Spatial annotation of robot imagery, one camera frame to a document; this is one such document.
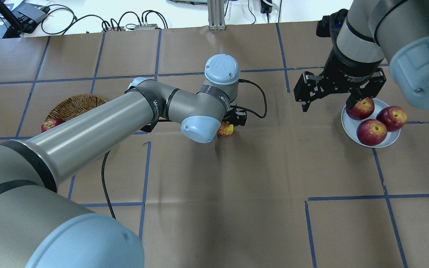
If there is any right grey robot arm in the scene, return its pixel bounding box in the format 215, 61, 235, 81
293, 0, 429, 112

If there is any woven wicker basket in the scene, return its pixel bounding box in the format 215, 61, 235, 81
46, 94, 108, 122

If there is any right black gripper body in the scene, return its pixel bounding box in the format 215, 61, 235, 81
317, 11, 386, 97

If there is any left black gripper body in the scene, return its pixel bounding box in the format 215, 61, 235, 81
221, 105, 247, 127

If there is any red yellow apple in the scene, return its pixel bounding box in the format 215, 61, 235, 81
217, 121, 235, 136

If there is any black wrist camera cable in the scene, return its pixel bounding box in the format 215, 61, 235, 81
101, 79, 268, 219

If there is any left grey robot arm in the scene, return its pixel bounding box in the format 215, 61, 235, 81
0, 54, 240, 268

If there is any aluminium frame post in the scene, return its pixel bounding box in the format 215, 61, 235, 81
207, 0, 226, 31

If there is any grey round plate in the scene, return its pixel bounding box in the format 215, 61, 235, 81
341, 98, 401, 148

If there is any red apple on plate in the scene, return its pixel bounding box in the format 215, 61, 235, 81
376, 106, 407, 132
347, 98, 375, 121
356, 119, 388, 146

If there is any red apple in basket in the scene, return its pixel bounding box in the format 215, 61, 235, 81
41, 118, 64, 133

